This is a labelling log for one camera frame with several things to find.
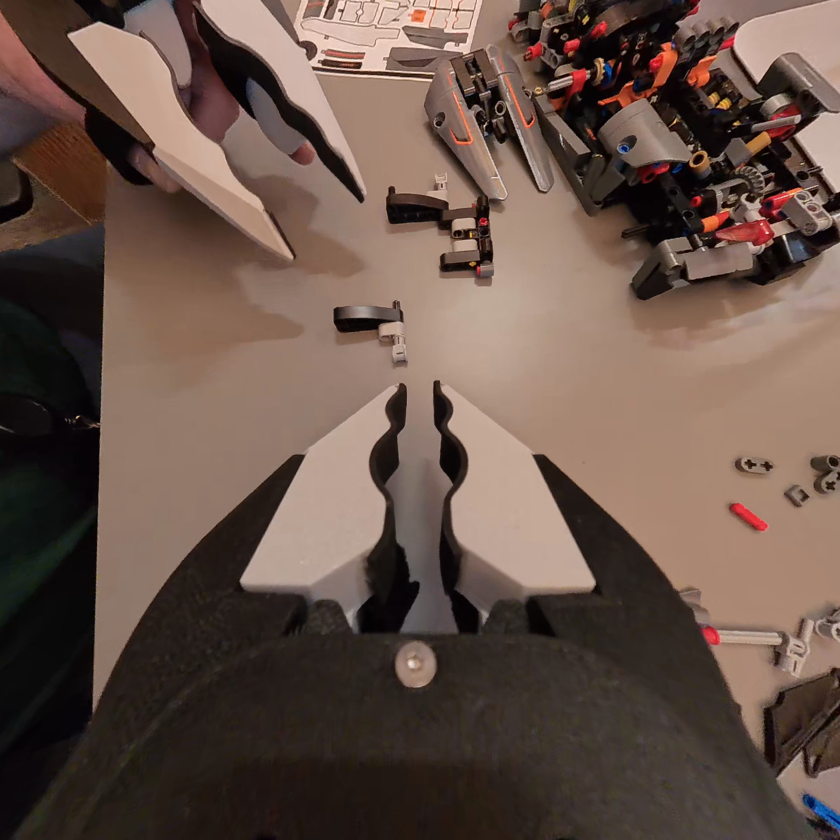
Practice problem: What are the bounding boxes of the person's green shirt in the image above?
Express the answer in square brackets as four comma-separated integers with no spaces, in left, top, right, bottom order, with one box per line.
[0,226,106,788]

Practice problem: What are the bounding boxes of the black white lego sub-assembly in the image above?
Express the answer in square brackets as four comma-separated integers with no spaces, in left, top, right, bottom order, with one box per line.
[385,172,496,284]

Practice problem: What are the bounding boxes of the black shoulder strap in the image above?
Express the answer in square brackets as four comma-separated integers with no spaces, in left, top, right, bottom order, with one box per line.
[0,394,101,437]

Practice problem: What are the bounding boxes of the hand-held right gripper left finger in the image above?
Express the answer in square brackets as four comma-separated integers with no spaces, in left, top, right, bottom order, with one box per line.
[239,384,421,634]

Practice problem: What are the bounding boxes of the white sticker sheet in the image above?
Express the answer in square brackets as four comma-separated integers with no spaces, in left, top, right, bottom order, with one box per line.
[293,0,484,80]

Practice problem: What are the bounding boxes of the black curved lego panel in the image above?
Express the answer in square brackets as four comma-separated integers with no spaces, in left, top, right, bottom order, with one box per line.
[332,304,395,334]

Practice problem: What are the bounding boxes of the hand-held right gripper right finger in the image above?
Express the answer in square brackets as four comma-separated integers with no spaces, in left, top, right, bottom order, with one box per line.
[433,381,597,634]

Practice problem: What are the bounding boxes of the person's left hand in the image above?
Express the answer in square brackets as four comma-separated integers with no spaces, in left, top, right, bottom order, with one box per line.
[128,13,317,194]

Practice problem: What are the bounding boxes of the pile of loose lego pieces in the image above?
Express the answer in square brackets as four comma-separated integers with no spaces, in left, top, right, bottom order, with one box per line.
[678,586,840,836]

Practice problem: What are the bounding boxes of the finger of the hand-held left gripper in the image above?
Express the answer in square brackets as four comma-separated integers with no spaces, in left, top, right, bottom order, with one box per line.
[196,0,367,203]
[67,21,296,263]

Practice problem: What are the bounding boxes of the partly built lego car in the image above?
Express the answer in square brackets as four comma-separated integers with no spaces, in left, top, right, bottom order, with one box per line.
[508,0,840,301]

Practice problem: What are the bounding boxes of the white book stand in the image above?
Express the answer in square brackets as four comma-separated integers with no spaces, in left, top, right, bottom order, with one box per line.
[731,0,840,193]

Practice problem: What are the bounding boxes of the person's left forearm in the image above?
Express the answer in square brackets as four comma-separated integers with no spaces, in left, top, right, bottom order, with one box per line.
[0,13,89,158]

